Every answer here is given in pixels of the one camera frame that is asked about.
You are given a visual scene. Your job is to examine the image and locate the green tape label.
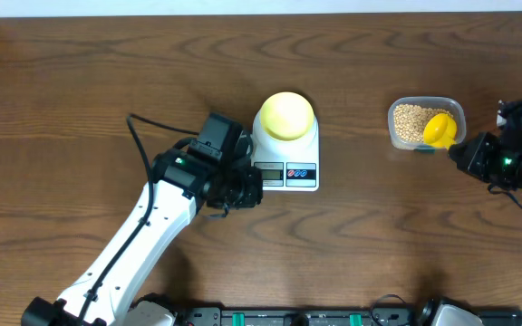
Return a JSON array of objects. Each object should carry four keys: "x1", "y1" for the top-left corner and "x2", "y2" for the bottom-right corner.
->
[{"x1": 414, "y1": 149, "x2": 436, "y2": 155}]

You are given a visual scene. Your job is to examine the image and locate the white kitchen scale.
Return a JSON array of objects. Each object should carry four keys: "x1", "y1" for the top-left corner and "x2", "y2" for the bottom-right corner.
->
[{"x1": 251, "y1": 111, "x2": 320, "y2": 192}]

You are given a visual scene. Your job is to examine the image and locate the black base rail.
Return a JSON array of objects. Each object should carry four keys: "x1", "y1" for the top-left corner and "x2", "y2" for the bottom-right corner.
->
[{"x1": 124, "y1": 293, "x2": 522, "y2": 326}]

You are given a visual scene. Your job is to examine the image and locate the yellow measuring scoop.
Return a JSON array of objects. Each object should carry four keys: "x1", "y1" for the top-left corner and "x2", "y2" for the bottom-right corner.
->
[{"x1": 423, "y1": 113, "x2": 458, "y2": 149}]

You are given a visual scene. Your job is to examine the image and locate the pile of soybeans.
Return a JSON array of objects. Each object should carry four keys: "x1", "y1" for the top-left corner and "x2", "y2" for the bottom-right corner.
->
[{"x1": 392, "y1": 104, "x2": 453, "y2": 143}]

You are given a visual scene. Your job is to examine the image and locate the clear plastic container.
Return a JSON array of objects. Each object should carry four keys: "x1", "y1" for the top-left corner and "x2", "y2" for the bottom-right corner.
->
[{"x1": 388, "y1": 96, "x2": 467, "y2": 150}]

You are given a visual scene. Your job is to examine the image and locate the yellow bowl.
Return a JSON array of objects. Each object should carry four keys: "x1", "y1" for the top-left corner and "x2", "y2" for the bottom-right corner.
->
[{"x1": 259, "y1": 91, "x2": 314, "y2": 141}]

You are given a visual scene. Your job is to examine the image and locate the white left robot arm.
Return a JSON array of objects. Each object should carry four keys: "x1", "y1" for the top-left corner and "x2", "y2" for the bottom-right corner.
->
[{"x1": 21, "y1": 142, "x2": 263, "y2": 326}]

